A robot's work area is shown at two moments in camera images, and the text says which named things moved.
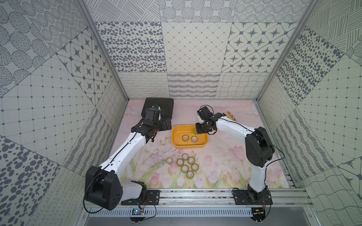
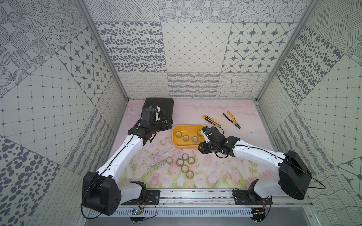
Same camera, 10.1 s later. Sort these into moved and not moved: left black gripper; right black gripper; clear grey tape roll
Moved: right black gripper
Not moved: left black gripper; clear grey tape roll
